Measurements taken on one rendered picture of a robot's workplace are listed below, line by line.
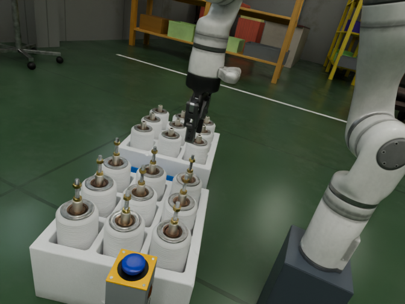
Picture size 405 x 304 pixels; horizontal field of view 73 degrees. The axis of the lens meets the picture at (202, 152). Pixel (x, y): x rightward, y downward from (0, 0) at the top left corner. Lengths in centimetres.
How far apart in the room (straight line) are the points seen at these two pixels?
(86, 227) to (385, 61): 68
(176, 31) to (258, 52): 126
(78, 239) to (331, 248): 56
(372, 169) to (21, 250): 94
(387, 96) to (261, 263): 69
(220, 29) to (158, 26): 406
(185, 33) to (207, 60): 384
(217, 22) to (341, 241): 49
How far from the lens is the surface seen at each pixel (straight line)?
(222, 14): 62
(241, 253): 106
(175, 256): 69
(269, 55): 413
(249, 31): 683
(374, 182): 56
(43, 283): 86
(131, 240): 69
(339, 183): 58
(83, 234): 74
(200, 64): 59
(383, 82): 55
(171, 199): 78
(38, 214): 114
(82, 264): 74
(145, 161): 115
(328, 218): 61
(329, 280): 67
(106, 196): 80
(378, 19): 50
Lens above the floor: 73
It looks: 27 degrees down
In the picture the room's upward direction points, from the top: 12 degrees clockwise
